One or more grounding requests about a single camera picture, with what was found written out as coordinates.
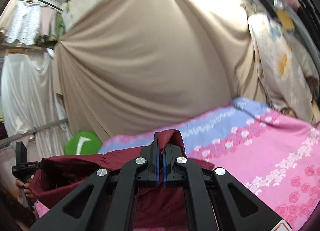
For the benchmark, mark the green plush pillow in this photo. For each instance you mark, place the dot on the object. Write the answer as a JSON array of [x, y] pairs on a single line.
[[83, 143]]

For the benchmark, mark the grey metal rail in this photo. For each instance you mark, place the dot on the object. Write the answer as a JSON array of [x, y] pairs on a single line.
[[7, 141]]

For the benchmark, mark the person's left hand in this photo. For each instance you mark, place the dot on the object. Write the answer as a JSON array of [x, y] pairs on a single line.
[[25, 187]]

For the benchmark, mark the floral patterned cloth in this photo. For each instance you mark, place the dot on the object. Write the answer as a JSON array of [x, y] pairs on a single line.
[[285, 69]]

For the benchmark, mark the hanging clothes on rack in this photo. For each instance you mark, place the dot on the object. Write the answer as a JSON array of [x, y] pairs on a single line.
[[31, 23]]

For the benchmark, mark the beige backdrop curtain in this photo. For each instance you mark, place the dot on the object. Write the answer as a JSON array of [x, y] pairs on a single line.
[[131, 66]]

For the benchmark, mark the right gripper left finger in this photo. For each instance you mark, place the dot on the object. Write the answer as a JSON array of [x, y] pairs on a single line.
[[106, 200]]

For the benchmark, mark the pink floral bed sheet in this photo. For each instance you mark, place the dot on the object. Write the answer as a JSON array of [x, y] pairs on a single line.
[[275, 156]]

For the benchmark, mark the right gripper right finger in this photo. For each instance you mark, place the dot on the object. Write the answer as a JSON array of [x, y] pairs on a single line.
[[215, 199]]

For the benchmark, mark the maroon puffer jacket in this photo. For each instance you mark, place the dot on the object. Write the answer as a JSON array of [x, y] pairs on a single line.
[[58, 176]]

